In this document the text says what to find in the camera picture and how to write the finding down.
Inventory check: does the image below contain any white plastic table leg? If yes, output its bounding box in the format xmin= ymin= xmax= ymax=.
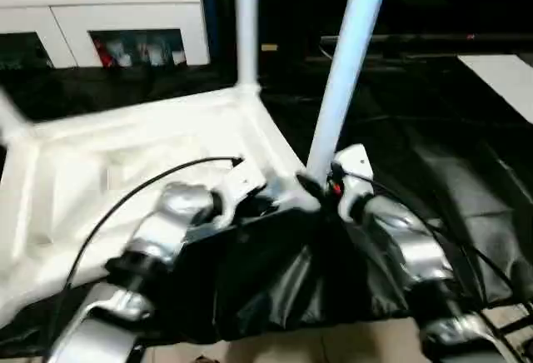
xmin=233 ymin=0 xmax=262 ymax=97
xmin=305 ymin=0 xmax=395 ymax=182
xmin=0 ymin=88 xmax=36 ymax=146

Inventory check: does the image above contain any white plastic table top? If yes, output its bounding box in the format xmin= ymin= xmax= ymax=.
xmin=0 ymin=84 xmax=321 ymax=331

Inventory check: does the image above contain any black plastic table mat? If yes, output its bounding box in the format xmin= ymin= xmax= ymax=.
xmin=0 ymin=51 xmax=533 ymax=343

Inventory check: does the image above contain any white flat board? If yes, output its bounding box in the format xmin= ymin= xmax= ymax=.
xmin=456 ymin=53 xmax=533 ymax=124

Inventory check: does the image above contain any white glass-door cabinet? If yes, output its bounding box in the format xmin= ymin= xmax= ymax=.
xmin=0 ymin=0 xmax=211 ymax=69

